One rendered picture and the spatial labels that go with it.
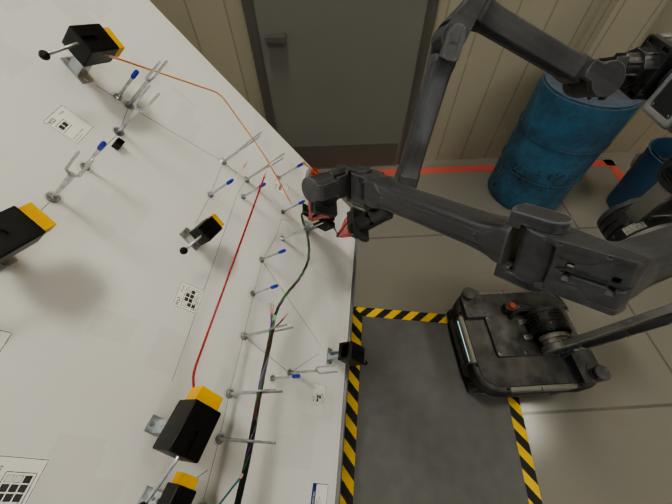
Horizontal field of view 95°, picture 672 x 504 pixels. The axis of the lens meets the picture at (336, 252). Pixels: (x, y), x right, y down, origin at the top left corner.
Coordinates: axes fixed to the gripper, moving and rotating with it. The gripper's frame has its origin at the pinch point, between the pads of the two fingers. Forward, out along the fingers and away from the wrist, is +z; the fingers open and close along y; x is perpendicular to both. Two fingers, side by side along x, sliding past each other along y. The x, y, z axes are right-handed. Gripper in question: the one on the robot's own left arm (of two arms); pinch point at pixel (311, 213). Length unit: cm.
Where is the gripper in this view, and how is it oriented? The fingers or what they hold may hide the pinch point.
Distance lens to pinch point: 89.0
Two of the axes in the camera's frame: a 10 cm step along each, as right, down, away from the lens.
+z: -4.7, 3.8, 8.0
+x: 8.8, 1.4, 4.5
